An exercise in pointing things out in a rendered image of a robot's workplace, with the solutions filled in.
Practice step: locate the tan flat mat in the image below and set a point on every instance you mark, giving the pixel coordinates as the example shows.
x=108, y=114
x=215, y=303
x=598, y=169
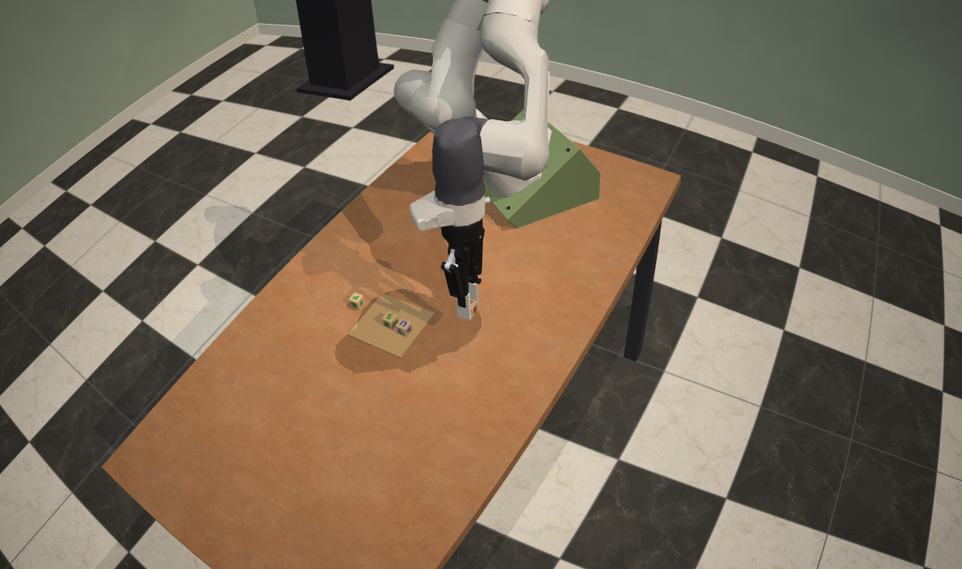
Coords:
x=370, y=330

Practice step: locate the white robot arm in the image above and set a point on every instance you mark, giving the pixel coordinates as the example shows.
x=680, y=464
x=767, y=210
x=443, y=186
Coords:
x=508, y=32

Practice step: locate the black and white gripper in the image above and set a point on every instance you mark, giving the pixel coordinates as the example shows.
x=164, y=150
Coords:
x=464, y=264

